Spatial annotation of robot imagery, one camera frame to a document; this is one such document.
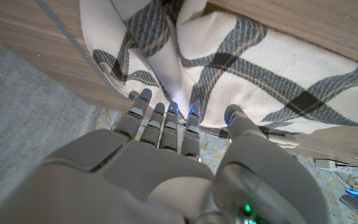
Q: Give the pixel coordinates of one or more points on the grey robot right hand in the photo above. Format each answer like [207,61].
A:
[154,174]

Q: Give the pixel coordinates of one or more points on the beige plaid fringed scarf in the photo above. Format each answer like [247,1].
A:
[259,77]

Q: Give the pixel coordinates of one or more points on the white power strip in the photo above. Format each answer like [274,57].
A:
[331,165]

